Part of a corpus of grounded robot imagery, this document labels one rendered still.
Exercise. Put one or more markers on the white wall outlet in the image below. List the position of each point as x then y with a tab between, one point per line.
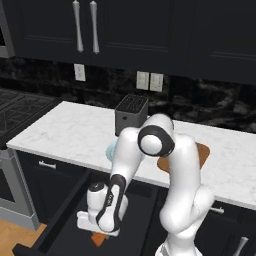
142	80
79	72
156	82

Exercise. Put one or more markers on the brown wooden cutting board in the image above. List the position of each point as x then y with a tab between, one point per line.
202	154

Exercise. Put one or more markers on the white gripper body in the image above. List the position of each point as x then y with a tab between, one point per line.
86	222

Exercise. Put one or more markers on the black lower cupboard door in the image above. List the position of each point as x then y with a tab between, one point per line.
220	241
50	200

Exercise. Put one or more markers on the black drawer front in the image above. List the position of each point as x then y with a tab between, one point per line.
238	213
66	166

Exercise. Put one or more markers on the steel microwave oven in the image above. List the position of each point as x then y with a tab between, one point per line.
5	30

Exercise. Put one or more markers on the black upper cupboard door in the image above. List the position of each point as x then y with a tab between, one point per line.
43	30
226	40
143	33

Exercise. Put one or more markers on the light blue plate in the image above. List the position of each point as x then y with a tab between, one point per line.
110	152

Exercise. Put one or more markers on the black cupboard door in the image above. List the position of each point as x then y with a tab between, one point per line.
50	200
43	30
226	40
143	33
220	241

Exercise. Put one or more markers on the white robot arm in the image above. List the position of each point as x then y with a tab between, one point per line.
181	186

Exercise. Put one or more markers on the dark grey toaster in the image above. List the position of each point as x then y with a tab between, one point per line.
128	120

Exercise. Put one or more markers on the black and steel stove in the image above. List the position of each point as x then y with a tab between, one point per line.
16	113

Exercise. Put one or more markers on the open black drawer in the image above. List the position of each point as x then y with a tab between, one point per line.
66	230

